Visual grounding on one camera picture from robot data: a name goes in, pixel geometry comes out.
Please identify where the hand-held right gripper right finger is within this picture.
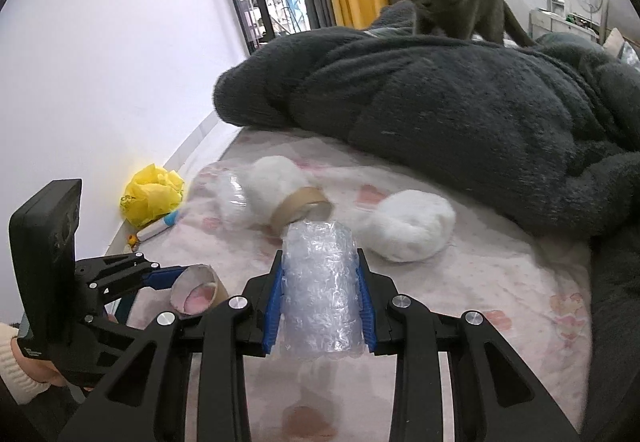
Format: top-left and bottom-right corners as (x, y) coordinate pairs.
(355, 249), (583, 442)

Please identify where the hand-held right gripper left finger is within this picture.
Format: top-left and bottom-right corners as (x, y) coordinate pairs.
(57, 265), (287, 442)

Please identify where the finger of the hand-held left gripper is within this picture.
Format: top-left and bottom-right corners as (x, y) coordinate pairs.
(75, 252), (190, 296)
(102, 292), (134, 324)

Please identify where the bubble wrap roll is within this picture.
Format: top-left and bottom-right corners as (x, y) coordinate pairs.
(277, 217), (367, 365)

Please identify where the person's left forearm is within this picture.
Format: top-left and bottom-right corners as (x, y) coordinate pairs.
(0, 322), (52, 406)

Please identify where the person's left hand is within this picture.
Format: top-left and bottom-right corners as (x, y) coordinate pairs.
(31, 361), (97, 393)

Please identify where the blue forked plush toy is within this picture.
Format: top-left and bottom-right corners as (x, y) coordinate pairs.
(135, 209), (181, 243)

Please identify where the yellow plastic bag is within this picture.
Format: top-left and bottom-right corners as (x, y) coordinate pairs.
(119, 163), (185, 229)

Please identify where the pink printed bed sheet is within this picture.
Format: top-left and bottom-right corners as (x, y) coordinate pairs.
(122, 126), (594, 442)

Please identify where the white fluffy ball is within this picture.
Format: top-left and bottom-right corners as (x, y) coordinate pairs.
(244, 155), (303, 225)
(362, 189), (457, 264)

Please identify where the brown tape roll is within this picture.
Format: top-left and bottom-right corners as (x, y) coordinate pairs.
(270, 187), (334, 239)

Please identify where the clear plastic wrap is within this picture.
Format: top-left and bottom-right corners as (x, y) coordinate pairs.
(214, 169), (262, 229)

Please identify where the dark grey fleece blanket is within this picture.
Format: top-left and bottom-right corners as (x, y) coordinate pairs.
(213, 1), (640, 442)

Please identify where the white vanity desk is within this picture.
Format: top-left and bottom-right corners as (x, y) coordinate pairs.
(528, 0), (604, 44)

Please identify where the small pinkish pillow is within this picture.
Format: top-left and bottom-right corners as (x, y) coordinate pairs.
(603, 27), (627, 60)

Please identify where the wavy patterned duvet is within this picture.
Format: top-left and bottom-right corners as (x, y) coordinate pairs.
(618, 42), (640, 69)

